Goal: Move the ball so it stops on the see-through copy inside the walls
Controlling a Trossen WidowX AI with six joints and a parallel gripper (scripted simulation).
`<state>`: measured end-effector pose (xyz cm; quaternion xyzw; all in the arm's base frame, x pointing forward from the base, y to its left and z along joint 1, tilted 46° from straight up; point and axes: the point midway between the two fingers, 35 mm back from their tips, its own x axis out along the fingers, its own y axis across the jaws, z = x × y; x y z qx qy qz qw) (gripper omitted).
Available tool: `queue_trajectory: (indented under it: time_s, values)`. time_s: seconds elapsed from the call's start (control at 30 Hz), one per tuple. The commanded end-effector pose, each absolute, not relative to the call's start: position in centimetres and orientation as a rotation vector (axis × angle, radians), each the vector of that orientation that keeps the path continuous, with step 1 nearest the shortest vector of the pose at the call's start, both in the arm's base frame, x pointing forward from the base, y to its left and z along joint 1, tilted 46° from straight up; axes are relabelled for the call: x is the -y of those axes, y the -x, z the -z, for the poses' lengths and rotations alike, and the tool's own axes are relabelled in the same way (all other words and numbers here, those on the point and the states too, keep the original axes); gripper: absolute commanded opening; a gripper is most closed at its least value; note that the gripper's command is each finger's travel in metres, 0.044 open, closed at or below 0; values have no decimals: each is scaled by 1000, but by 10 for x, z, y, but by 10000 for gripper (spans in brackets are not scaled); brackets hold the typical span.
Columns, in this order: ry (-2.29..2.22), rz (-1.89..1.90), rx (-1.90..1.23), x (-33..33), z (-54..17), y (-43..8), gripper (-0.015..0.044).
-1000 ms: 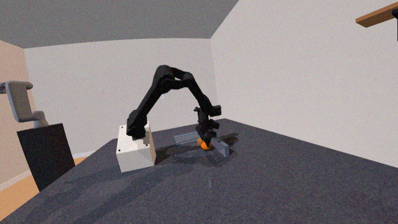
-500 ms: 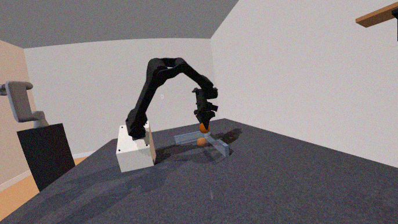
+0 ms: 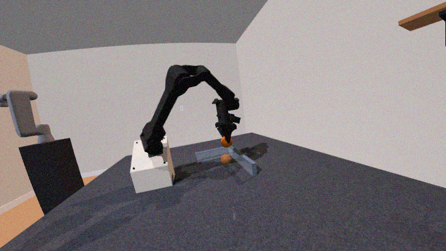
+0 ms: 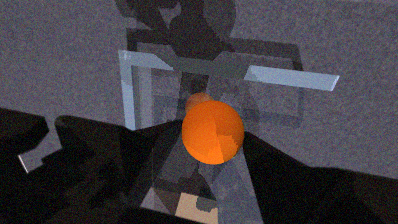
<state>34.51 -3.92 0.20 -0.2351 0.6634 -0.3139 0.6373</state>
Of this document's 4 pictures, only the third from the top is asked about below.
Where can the clear low l-shaped wall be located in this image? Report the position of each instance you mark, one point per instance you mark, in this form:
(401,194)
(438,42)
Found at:
(215,154)

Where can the pale blue l-shaped wall top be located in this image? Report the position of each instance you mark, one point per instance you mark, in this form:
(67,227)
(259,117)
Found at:
(254,168)

